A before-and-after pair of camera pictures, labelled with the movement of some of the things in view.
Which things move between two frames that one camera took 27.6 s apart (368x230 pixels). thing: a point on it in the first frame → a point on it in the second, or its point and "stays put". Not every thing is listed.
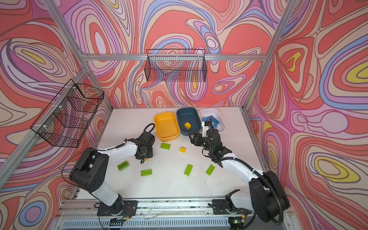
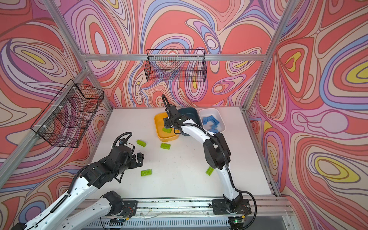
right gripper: (197, 137) → (166, 122)
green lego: (165, 146) stays put
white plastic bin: (218, 121) stays put
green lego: (188, 169) → (168, 130)
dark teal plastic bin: (189, 120) stays put
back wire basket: (176, 65) stays put
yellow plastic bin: (166, 126) stays put
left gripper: (151, 153) → (134, 164)
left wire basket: (65, 120) stays put
